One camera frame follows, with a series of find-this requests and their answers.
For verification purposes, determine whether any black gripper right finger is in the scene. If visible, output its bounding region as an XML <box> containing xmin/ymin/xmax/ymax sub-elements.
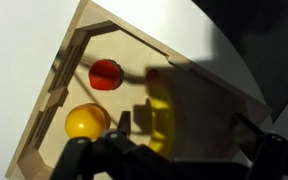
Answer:
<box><xmin>232</xmin><ymin>112</ymin><xmax>288</xmax><ymax>180</ymax></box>

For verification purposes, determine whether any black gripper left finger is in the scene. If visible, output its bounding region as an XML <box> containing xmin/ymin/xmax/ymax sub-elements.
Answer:
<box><xmin>49</xmin><ymin>110</ymin><xmax>185</xmax><ymax>180</ymax></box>

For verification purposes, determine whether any yellow banana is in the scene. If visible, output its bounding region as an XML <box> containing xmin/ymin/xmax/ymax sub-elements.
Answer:
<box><xmin>145</xmin><ymin>68</ymin><xmax>177</xmax><ymax>158</ymax></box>

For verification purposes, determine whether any wooden tray box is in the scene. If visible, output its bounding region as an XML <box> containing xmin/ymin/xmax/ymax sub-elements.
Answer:
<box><xmin>4</xmin><ymin>0</ymin><xmax>273</xmax><ymax>180</ymax></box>

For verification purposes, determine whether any yellow lemon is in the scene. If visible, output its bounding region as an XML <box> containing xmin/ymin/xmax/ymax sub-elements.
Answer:
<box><xmin>64</xmin><ymin>102</ymin><xmax>112</xmax><ymax>141</ymax></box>

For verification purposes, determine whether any red apple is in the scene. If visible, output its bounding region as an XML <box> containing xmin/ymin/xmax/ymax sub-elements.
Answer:
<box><xmin>88</xmin><ymin>58</ymin><xmax>125</xmax><ymax>92</ymax></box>

